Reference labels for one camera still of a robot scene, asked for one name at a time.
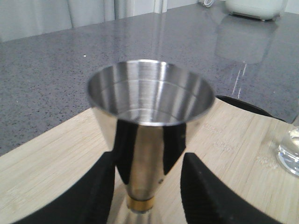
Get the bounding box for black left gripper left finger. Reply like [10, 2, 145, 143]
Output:
[18, 152, 115, 224]

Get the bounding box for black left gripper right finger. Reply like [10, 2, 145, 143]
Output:
[180, 153, 278, 224]

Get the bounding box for clear glass measuring beaker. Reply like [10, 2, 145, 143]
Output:
[277, 115, 299, 177]

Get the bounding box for steel double jigger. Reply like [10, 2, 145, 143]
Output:
[87, 59, 215, 224]

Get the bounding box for wooden cutting board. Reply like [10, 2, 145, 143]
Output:
[0, 100, 299, 224]

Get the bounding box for white appliance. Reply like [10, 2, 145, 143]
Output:
[225, 0, 288, 21]

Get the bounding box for black cutting board handle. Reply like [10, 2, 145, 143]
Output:
[216, 95, 285, 122]

